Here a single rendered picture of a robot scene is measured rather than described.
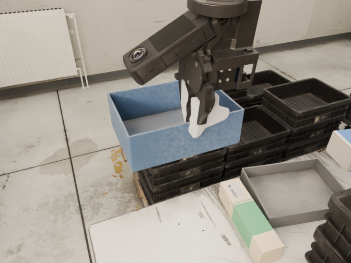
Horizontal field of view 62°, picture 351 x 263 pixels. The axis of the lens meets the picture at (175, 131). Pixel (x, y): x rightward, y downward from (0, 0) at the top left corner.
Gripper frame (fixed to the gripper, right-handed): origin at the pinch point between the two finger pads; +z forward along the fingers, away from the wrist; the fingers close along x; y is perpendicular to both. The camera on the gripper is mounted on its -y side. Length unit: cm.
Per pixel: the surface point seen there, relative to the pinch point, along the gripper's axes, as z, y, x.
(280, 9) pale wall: 82, 237, 258
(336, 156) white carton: 42, 66, 14
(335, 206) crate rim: 18.9, 28.6, -11.6
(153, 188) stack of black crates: 80, 9, 51
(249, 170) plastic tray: 40, 32, 18
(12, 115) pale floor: 131, -71, 209
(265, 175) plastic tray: 43, 38, 16
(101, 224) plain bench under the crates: 44, -17, 17
